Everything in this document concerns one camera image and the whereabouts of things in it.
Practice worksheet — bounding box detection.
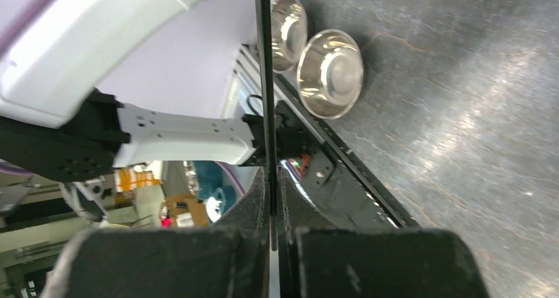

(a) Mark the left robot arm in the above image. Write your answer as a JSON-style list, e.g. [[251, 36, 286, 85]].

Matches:
[[1, 0, 302, 182]]

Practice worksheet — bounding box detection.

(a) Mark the left steel bowl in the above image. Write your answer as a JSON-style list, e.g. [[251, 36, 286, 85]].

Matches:
[[271, 0, 309, 73]]

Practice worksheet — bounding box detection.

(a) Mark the steel bowl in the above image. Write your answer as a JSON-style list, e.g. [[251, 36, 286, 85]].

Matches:
[[296, 29, 365, 120], [271, 0, 309, 73]]

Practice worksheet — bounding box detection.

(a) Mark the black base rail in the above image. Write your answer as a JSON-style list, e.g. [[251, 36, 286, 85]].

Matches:
[[235, 47, 420, 231]]

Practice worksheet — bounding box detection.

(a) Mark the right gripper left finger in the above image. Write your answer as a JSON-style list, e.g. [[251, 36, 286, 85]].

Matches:
[[42, 169, 269, 297]]

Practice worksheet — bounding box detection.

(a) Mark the right steel bowl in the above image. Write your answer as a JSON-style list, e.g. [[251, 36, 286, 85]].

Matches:
[[296, 29, 365, 120]]

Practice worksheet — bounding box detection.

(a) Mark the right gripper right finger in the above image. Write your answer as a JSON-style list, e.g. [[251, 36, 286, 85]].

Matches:
[[278, 170, 489, 297]]

